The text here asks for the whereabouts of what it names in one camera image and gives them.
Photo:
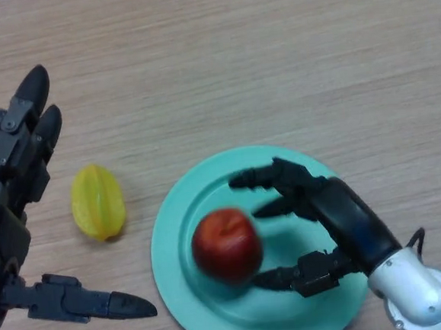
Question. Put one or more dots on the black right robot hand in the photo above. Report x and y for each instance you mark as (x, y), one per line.
(351, 219)

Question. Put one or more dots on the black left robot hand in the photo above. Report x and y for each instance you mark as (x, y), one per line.
(2, 235)

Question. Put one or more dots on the red apple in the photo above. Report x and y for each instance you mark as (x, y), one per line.
(227, 246)

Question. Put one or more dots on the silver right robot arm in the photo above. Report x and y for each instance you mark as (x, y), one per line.
(418, 294)

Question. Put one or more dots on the green round plate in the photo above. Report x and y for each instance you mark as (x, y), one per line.
(293, 316)

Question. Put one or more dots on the yellow starfruit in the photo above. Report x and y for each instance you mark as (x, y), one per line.
(99, 203)

